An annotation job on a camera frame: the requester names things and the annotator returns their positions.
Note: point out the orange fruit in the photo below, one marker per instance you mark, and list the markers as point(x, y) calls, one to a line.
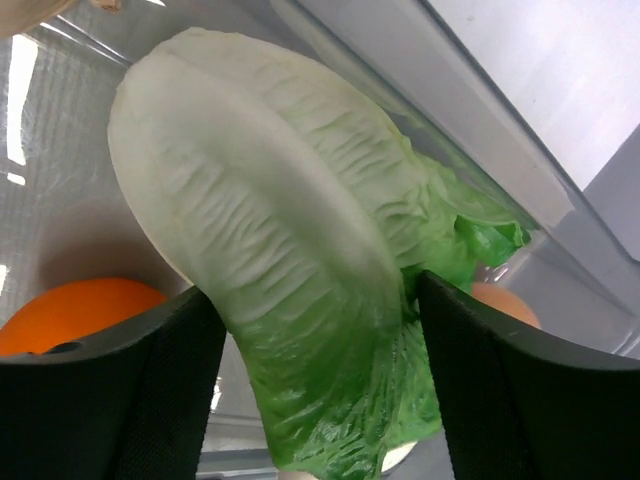
point(75, 310)

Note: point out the green lettuce leaf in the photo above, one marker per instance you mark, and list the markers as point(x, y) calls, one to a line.
point(292, 200)

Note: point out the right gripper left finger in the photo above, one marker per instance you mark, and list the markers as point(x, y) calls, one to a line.
point(129, 402)

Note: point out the peach fruit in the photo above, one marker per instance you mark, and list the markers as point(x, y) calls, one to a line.
point(505, 301)

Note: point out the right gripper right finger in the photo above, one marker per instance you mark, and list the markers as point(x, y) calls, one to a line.
point(519, 403)

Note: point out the small beige mushroom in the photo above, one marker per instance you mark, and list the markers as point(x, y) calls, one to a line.
point(19, 16)

